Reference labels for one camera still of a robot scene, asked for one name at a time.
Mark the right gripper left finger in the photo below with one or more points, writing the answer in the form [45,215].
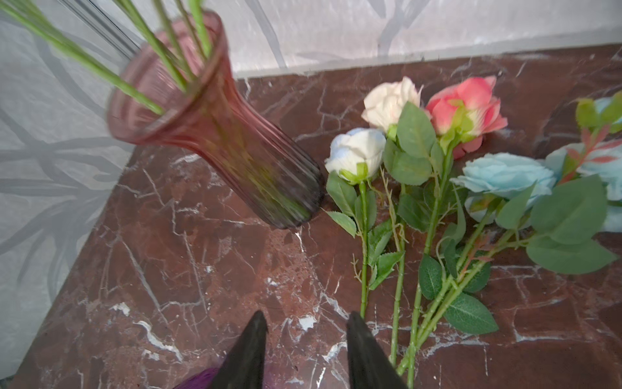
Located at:
[244,366]

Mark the cream rose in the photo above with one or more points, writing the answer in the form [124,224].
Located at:
[382,109]

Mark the coral pink rose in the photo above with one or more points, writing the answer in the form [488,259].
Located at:
[458,117]

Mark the light blue peony spray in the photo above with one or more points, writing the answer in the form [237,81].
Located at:
[552,208]

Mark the red smoky glass vase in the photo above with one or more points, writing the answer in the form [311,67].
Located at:
[276,178]

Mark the white rose on table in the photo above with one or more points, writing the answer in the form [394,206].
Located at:
[355,160]

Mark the blue purple glass vase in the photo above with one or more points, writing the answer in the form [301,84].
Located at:
[201,380]

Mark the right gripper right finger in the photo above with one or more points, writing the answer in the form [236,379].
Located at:
[368,366]

